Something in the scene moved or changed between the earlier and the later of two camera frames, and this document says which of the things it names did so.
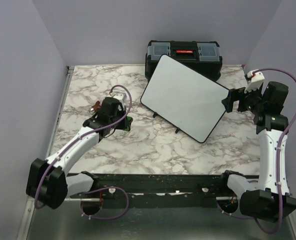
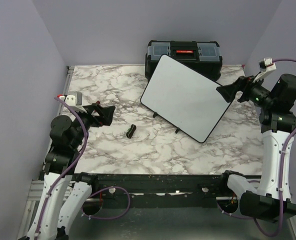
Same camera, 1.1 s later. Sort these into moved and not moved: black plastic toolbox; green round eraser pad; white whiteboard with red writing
Moved: green round eraser pad
Not moved: white whiteboard with red writing; black plastic toolbox
